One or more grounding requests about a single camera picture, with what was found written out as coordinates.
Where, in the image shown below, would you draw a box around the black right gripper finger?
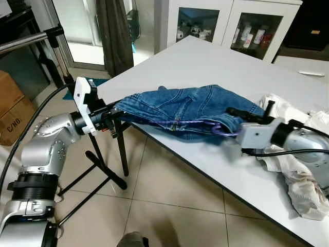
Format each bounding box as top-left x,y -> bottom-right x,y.
226,106 -> 258,120

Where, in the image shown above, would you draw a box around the purple plastic hanger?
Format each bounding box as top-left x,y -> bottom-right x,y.
148,116 -> 243,138

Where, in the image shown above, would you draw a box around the blue denim shorts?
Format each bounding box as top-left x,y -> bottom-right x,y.
113,85 -> 266,141

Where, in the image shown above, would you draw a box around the white drawer unit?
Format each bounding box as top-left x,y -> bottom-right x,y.
271,54 -> 329,84

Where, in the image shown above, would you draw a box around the white table with black legs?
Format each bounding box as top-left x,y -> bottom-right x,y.
54,35 -> 329,247

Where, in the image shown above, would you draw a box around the dark grey curtain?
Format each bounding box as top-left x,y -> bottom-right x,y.
95,0 -> 136,78

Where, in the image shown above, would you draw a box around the cardboard box with print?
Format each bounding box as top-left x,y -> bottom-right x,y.
0,95 -> 38,148

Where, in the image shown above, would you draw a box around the white glass-door cabinet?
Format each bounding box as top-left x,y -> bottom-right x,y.
154,0 -> 304,63

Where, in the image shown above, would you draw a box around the chrome and black clothes rack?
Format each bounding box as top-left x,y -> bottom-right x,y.
0,25 -> 76,92

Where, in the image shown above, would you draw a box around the black desk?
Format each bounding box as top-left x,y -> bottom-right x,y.
0,5 -> 65,101

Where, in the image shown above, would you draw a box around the black television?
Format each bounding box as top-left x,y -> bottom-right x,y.
280,0 -> 329,52

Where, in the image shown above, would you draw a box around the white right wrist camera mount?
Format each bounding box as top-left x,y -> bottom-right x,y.
237,119 -> 287,156

